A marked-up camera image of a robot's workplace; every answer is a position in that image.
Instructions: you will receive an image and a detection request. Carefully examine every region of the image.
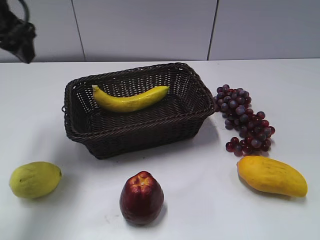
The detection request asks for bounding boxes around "yellow banana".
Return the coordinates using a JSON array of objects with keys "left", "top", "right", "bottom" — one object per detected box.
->
[{"left": 92, "top": 85, "right": 170, "bottom": 113}]

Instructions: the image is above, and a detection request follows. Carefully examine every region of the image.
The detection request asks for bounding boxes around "orange yellow mango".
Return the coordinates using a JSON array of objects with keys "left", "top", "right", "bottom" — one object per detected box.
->
[{"left": 236, "top": 155, "right": 308, "bottom": 198}]

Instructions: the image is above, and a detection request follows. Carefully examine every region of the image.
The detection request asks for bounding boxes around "red apple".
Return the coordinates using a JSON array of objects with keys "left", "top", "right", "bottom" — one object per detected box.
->
[{"left": 119, "top": 171, "right": 164, "bottom": 225}]

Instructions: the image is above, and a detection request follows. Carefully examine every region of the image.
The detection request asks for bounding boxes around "black cable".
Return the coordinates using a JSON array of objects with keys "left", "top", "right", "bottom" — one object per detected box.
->
[{"left": 17, "top": 0, "right": 31, "bottom": 25}]

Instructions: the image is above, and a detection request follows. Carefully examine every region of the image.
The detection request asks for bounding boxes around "dark woven basket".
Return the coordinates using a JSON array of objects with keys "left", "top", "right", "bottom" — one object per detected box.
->
[{"left": 64, "top": 62, "right": 215, "bottom": 159}]

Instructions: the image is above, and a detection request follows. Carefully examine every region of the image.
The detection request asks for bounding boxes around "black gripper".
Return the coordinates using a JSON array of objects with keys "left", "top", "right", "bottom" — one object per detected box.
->
[{"left": 0, "top": 0, "right": 36, "bottom": 64}]

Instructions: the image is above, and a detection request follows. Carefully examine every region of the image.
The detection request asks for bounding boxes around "purple grape bunch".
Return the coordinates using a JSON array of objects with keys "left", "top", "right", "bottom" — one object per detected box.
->
[{"left": 213, "top": 84, "right": 276, "bottom": 157}]

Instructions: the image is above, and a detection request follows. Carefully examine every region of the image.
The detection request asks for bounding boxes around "yellow lemon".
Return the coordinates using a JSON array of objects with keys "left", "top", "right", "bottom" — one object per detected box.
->
[{"left": 9, "top": 161, "right": 62, "bottom": 199}]

